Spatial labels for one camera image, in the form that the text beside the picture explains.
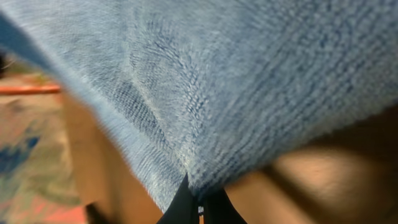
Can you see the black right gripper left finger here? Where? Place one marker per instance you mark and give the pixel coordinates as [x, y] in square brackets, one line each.
[183, 208]

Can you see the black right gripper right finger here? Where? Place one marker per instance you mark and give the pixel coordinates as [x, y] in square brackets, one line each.
[218, 209]

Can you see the blue microfiber cloth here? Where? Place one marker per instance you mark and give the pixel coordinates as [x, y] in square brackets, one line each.
[210, 90]

